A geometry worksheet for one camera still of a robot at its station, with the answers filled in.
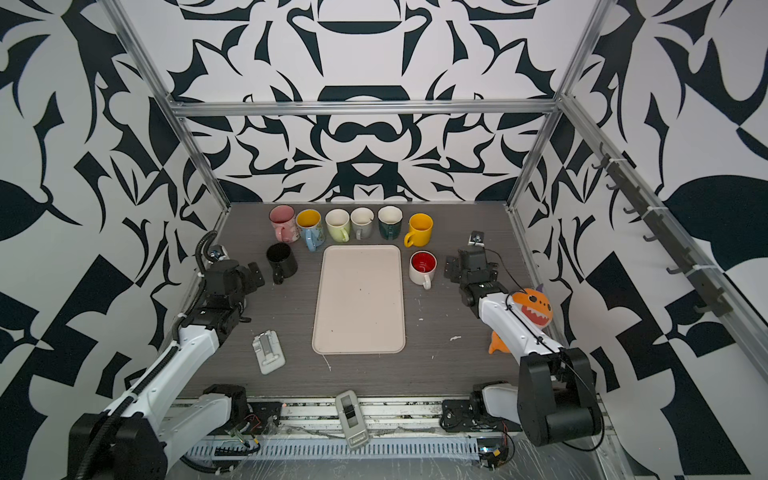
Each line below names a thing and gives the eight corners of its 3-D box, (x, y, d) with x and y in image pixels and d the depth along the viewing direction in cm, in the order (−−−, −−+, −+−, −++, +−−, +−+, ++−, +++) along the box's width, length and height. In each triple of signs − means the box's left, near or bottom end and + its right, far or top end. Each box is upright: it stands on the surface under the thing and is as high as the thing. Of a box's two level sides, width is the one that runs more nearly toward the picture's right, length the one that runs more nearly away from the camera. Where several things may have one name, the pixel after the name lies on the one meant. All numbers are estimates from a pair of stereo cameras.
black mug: (268, 288, 99) (259, 274, 92) (277, 257, 107) (269, 241, 100) (292, 288, 99) (285, 274, 92) (299, 257, 107) (293, 241, 100)
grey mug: (351, 248, 109) (348, 230, 101) (353, 224, 116) (351, 206, 108) (373, 248, 109) (372, 230, 101) (374, 224, 116) (373, 206, 108)
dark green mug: (377, 246, 108) (377, 229, 100) (378, 223, 115) (377, 205, 107) (401, 246, 108) (403, 229, 100) (400, 223, 115) (402, 205, 107)
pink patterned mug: (282, 254, 107) (272, 233, 98) (277, 228, 114) (267, 206, 105) (304, 248, 109) (296, 226, 99) (298, 223, 116) (290, 201, 107)
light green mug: (326, 247, 108) (322, 231, 101) (330, 225, 115) (326, 208, 108) (349, 247, 108) (347, 231, 101) (351, 225, 115) (349, 208, 108)
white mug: (410, 289, 97) (411, 280, 92) (408, 260, 104) (409, 250, 99) (437, 289, 97) (439, 280, 92) (433, 260, 104) (436, 250, 99)
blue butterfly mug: (298, 256, 106) (290, 236, 97) (304, 228, 114) (297, 208, 105) (322, 256, 106) (317, 236, 97) (326, 228, 114) (322, 208, 105)
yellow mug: (404, 247, 107) (405, 234, 101) (403, 227, 113) (404, 213, 107) (431, 247, 107) (434, 234, 101) (429, 227, 113) (431, 213, 107)
